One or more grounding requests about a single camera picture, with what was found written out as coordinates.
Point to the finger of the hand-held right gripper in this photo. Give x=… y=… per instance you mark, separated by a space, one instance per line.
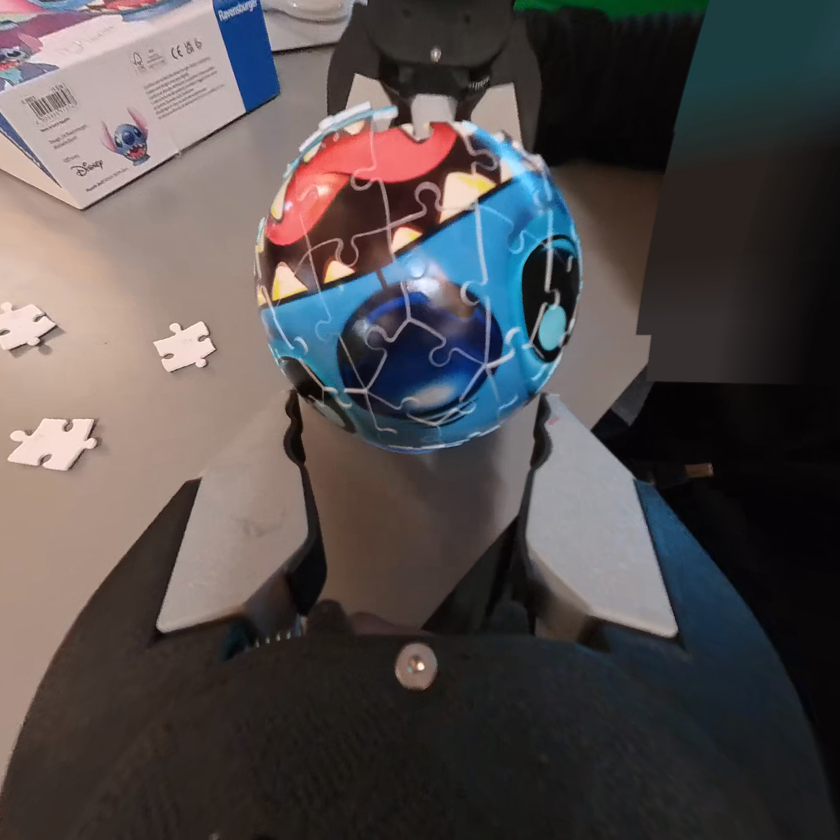
x=422 y=110
x=443 y=110

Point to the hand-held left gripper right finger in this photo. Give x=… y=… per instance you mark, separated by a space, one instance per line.
x=590 y=538

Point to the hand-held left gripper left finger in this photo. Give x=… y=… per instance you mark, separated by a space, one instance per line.
x=243 y=544

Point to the blue puzzle ball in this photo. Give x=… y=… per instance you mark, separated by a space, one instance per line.
x=420 y=282

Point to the white puzzle piece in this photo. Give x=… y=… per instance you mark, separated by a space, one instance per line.
x=186 y=346
x=52 y=443
x=23 y=326

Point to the white and blue puzzle box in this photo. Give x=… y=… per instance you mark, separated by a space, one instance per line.
x=131 y=98

